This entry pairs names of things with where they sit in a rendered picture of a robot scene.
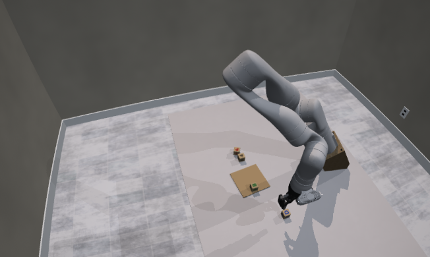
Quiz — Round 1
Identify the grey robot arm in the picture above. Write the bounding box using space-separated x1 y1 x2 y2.
222 50 338 206

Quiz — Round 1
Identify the tan flat square mat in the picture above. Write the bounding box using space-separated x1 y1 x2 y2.
230 164 270 197

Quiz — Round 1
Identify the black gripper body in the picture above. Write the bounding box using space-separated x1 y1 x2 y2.
286 183 300 200

